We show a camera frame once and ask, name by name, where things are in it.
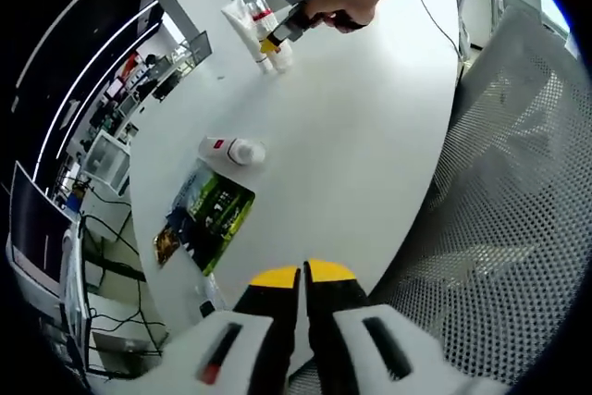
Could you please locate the small gold packet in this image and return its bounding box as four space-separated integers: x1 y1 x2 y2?
151 223 182 267

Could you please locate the white skincare tube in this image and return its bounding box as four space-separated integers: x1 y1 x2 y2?
220 0 273 75

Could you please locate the white mesh office chair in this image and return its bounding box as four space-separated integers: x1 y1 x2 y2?
286 4 592 395

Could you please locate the green blue printed packet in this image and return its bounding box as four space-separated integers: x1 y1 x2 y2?
165 157 257 277

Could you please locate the white red-label skincare bottle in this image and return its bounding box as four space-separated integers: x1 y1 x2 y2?
197 134 268 168

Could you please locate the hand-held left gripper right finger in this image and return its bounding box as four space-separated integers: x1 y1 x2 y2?
302 258 512 395

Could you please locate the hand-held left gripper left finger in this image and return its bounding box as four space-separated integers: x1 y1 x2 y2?
138 265 302 395

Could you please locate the black framed desk panel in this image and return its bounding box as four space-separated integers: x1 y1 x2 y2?
186 30 214 67

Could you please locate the white framed computer monitor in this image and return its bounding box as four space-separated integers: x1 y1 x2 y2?
6 161 75 297

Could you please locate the white glass display cabinet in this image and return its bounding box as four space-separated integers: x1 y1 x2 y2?
84 129 133 192

